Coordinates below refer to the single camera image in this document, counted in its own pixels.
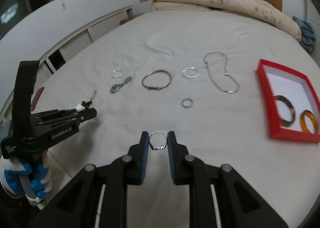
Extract silver ring with stone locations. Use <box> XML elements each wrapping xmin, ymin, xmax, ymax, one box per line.
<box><xmin>149</xmin><ymin>130</ymin><xmax>167</xmax><ymax>151</ymax></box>

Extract dark beaded bracelet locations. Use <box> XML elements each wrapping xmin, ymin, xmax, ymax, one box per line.
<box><xmin>75</xmin><ymin>89</ymin><xmax>98</xmax><ymax>112</ymax></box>

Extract thin silver bangle with clasp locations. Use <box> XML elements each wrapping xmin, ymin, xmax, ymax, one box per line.
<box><xmin>141</xmin><ymin>69</ymin><xmax>172</xmax><ymax>91</ymax></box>

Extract twisted silver bangle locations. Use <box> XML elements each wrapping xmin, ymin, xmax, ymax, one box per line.
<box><xmin>182</xmin><ymin>67</ymin><xmax>200</xmax><ymax>79</ymax></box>

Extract dark brown bangle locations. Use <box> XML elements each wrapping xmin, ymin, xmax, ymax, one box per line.
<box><xmin>274</xmin><ymin>95</ymin><xmax>296</xmax><ymax>127</ymax></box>

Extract amber orange bangle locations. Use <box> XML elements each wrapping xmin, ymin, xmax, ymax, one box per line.
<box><xmin>299</xmin><ymin>110</ymin><xmax>319</xmax><ymax>134</ymax></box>

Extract red jewelry box tray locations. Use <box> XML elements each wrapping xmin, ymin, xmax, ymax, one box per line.
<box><xmin>256</xmin><ymin>59</ymin><xmax>319</xmax><ymax>143</ymax></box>

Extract blue white gloved left hand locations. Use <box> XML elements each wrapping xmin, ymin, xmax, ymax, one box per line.
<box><xmin>1</xmin><ymin>151</ymin><xmax>52</xmax><ymax>206</ymax></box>

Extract white low cabinet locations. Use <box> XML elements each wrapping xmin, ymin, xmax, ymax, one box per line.
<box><xmin>0</xmin><ymin>5</ymin><xmax>136</xmax><ymax>124</ymax></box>

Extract silver wristwatch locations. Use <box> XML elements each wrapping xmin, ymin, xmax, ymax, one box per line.
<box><xmin>110</xmin><ymin>76</ymin><xmax>132</xmax><ymax>94</ymax></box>

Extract small silver hoop earrings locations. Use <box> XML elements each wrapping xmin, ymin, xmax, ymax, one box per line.
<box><xmin>111</xmin><ymin>68</ymin><xmax>124</xmax><ymax>79</ymax></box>

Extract white bed sheet mattress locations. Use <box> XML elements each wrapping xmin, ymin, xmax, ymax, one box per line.
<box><xmin>36</xmin><ymin>10</ymin><xmax>319</xmax><ymax>227</ymax></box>

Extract wooden nightstand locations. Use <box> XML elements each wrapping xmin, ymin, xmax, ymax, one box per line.
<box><xmin>120</xmin><ymin>16</ymin><xmax>136</xmax><ymax>25</ymax></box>

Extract pink floral duvet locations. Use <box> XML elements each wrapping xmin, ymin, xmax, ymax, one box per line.
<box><xmin>157</xmin><ymin>0</ymin><xmax>302</xmax><ymax>41</ymax></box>

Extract blue crumpled cloth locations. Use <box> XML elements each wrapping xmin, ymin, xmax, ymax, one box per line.
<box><xmin>295</xmin><ymin>19</ymin><xmax>316</xmax><ymax>54</ymax></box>

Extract silver chain necklace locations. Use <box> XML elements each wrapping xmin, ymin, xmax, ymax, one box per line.
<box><xmin>203</xmin><ymin>52</ymin><xmax>241</xmax><ymax>94</ymax></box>

